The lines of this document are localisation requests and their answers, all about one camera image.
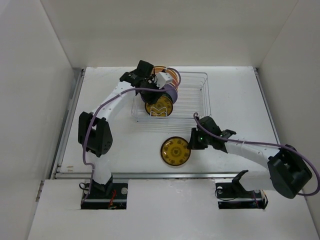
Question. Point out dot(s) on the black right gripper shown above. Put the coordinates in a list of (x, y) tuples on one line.
[(193, 143)]

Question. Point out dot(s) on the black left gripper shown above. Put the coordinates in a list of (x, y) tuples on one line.
[(153, 98)]

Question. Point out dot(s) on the yellow patterned plate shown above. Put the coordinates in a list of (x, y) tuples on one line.
[(160, 107), (174, 151)]

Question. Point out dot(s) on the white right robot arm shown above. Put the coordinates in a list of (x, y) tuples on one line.
[(286, 171)]

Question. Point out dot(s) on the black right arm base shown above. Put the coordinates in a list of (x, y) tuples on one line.
[(232, 195)]

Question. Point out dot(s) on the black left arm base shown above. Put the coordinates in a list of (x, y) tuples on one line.
[(111, 196)]

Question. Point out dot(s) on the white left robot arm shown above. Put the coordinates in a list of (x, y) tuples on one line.
[(94, 130)]

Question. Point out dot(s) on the purple plate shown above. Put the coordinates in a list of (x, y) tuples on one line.
[(170, 93)]

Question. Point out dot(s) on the orange plate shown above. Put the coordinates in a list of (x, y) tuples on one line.
[(175, 76)]

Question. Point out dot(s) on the white wire dish rack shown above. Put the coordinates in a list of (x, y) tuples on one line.
[(193, 96)]

